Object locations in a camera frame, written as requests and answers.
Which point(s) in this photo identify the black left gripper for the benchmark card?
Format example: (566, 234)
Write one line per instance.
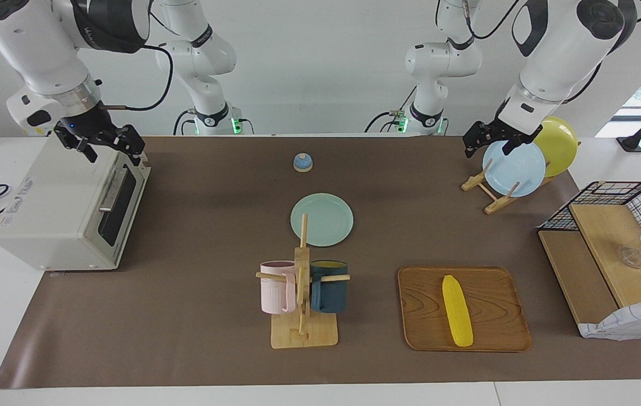
(515, 129)

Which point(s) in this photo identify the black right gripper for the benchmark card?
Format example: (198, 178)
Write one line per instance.
(86, 124)

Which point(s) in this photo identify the toaster oven glass door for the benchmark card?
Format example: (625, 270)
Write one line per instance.
(123, 208)

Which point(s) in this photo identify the yellow corn cob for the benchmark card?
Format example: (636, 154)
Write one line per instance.
(457, 313)

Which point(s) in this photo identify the mint green plate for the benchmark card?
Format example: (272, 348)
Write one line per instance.
(326, 217)

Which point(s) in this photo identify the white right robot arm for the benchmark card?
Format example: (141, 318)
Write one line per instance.
(38, 51)

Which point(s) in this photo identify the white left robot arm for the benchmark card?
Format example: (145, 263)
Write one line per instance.
(557, 62)

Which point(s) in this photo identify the cream toaster oven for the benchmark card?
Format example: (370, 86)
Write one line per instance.
(49, 203)

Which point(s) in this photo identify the light blue plate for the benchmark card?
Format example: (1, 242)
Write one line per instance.
(515, 172)

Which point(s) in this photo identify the wooden plate rack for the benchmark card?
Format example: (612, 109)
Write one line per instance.
(498, 204)

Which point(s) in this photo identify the yellow plate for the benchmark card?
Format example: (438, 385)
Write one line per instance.
(560, 144)

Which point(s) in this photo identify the light wooden shelf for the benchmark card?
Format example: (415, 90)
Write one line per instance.
(608, 248)

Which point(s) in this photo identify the small clear glass item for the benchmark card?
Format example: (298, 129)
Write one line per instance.
(631, 258)

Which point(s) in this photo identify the brown wooden tray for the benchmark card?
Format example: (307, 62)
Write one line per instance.
(422, 310)

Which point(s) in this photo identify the brown table mat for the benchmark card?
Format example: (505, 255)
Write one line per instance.
(185, 316)

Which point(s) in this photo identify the pink mug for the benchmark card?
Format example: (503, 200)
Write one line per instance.
(275, 290)

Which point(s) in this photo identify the dark blue mug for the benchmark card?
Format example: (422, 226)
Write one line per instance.
(329, 293)

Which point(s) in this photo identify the white checked cloth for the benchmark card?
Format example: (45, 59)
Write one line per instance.
(636, 321)

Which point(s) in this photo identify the wooden mug rack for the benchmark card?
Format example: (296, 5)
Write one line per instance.
(303, 335)

